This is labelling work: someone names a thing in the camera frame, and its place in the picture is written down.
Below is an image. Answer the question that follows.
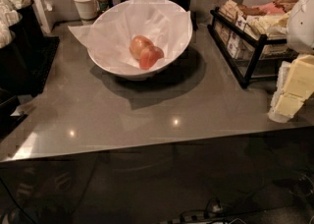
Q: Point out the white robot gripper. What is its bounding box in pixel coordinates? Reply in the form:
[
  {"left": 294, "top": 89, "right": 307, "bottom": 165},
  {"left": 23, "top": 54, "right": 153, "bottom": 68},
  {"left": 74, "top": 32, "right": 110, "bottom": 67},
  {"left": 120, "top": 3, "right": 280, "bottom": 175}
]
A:
[{"left": 268, "top": 0, "right": 314, "bottom": 123}]

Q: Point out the yellowish red apple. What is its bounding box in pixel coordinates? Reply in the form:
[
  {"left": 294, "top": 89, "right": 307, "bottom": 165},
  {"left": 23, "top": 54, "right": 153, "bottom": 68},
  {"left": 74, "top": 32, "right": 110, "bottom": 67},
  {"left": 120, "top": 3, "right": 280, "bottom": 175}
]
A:
[{"left": 129, "top": 35, "right": 153, "bottom": 60}]

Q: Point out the white bowl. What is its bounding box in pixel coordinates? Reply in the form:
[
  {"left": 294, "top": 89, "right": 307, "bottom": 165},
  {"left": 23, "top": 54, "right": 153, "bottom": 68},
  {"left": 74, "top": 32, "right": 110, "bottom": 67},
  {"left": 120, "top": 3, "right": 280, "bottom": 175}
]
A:
[{"left": 86, "top": 0, "right": 194, "bottom": 82}]

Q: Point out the black wooden condiment rack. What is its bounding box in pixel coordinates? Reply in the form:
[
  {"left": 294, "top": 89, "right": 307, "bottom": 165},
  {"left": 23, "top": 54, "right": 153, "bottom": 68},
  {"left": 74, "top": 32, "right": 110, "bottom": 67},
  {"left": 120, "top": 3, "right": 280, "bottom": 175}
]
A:
[{"left": 207, "top": 7, "right": 297, "bottom": 88}]

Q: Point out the white paper liner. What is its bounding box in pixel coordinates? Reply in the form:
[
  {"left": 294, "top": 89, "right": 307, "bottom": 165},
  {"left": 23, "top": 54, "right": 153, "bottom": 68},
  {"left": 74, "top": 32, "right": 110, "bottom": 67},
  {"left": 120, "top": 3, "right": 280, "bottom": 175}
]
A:
[{"left": 68, "top": 0, "right": 193, "bottom": 76}]

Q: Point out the white paper cup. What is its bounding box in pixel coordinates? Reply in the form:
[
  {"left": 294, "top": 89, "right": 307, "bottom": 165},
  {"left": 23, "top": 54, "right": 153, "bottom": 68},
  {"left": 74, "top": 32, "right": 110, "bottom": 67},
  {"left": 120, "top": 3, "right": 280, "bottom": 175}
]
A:
[{"left": 73, "top": 0, "right": 98, "bottom": 21}]

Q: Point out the black tray on left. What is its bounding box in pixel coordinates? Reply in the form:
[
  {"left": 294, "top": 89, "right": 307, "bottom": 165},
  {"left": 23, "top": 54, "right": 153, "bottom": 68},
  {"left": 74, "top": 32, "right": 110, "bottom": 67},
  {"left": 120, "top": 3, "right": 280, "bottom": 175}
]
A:
[{"left": 30, "top": 36, "right": 60, "bottom": 96}]

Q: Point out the black container with white packets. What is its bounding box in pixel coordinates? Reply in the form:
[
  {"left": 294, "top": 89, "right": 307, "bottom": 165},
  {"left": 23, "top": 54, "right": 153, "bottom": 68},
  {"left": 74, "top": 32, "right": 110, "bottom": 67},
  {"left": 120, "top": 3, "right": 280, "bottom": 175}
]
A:
[{"left": 0, "top": 0, "right": 45, "bottom": 95}]

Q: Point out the power strip with cables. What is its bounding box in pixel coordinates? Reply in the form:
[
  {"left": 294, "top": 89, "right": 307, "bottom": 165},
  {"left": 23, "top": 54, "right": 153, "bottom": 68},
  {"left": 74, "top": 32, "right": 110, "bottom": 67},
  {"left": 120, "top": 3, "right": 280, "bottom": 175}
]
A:
[{"left": 155, "top": 199, "right": 247, "bottom": 224}]

